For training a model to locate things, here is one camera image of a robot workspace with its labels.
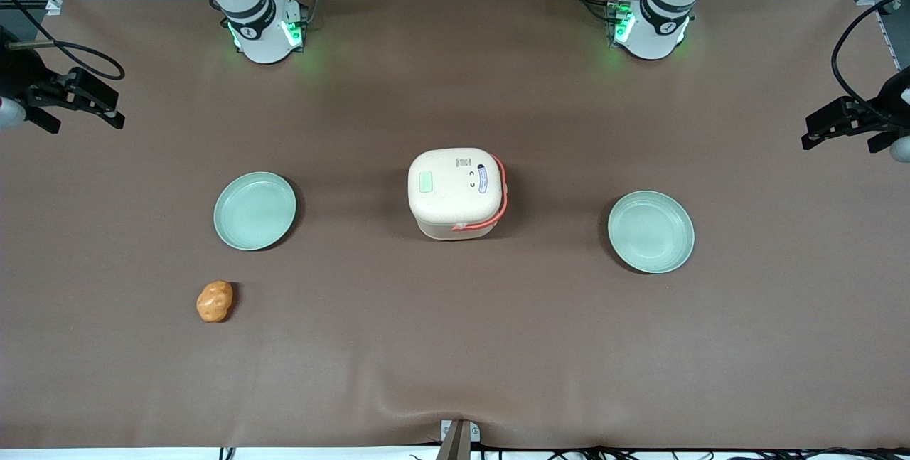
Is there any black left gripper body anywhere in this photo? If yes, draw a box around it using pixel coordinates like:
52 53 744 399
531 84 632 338
853 69 910 134

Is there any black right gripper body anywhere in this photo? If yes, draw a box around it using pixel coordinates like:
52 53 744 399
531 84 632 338
0 30 73 110

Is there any pale green plate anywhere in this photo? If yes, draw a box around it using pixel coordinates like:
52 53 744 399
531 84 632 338
607 191 695 274
213 171 297 252

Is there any orange toy potato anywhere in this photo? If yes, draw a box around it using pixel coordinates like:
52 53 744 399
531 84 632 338
196 280 234 323

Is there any brown table cloth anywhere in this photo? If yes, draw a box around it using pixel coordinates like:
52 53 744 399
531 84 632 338
0 0 910 450

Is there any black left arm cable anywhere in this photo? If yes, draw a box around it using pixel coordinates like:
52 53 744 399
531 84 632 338
831 0 910 127

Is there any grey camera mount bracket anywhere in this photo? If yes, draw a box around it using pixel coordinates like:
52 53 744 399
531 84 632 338
435 419 481 460

